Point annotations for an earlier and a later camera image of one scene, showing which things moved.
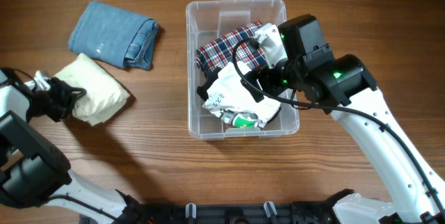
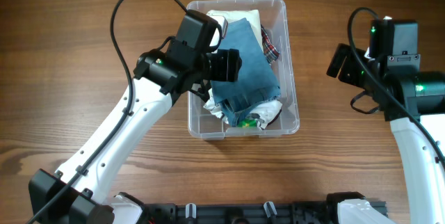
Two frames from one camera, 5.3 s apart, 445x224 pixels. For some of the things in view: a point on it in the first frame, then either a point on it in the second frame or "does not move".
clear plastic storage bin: [222, 49] does not move
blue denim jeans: [108, 33] -> [256, 83]
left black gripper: [71, 94] -> [230, 63]
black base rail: [312, 212] does not move
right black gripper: [265, 74] -> [347, 72]
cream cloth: [104, 94] -> [251, 15]
